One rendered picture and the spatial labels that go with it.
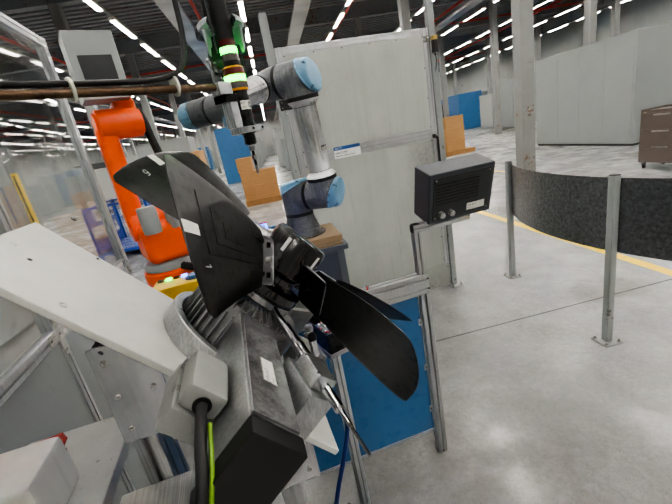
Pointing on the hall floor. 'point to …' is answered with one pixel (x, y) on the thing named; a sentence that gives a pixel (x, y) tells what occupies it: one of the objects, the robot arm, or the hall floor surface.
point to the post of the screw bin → (350, 431)
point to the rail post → (433, 372)
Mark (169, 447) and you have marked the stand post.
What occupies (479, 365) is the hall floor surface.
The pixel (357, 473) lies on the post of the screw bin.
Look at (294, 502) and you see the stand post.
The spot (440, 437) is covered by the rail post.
